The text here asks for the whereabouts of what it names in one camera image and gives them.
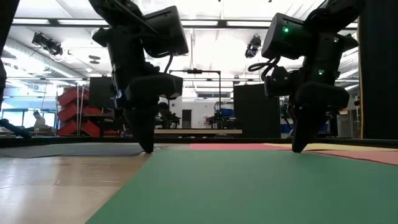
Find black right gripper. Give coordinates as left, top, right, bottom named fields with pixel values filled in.
left=288, top=82, right=351, bottom=154

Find black background robot arms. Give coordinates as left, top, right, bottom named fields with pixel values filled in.
left=154, top=110, right=182, bottom=129

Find green paper sheet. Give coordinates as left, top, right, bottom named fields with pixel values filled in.
left=85, top=149, right=398, bottom=224

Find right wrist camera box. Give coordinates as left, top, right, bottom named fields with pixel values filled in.
left=263, top=66, right=300, bottom=98

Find black paper sheet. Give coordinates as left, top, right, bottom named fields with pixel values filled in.
left=0, top=142, right=147, bottom=159

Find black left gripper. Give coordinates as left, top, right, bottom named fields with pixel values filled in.
left=122, top=73, right=185, bottom=154

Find yellow paper sheet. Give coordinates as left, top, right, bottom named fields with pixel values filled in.
left=264, top=142, right=396, bottom=152

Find black background robot workstation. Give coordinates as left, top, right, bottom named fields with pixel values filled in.
left=279, top=95, right=344, bottom=139

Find red paper sheet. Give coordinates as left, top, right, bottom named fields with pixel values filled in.
left=188, top=142, right=294, bottom=151

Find black divider board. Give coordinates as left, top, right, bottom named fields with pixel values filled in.
left=233, top=83, right=282, bottom=139

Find black slanted bar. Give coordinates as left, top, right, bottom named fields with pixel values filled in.
left=0, top=118, right=32, bottom=139

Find black ceiling camera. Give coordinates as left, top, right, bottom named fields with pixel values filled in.
left=244, top=34, right=262, bottom=59

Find black monitor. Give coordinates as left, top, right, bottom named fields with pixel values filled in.
left=89, top=76, right=116, bottom=110

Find black partition panel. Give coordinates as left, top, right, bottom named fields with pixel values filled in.
left=357, top=0, right=398, bottom=140

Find person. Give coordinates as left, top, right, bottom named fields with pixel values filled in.
left=157, top=101, right=182, bottom=129
left=32, top=111, right=47, bottom=131

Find black ceiling light rail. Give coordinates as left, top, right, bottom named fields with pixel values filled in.
left=12, top=17, right=358, bottom=29

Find blue board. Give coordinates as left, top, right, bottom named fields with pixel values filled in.
left=280, top=123, right=330, bottom=134

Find black aluminium table frame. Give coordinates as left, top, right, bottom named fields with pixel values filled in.
left=0, top=136, right=398, bottom=150

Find orange paper sheet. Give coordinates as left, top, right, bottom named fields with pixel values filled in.
left=313, top=150, right=398, bottom=167

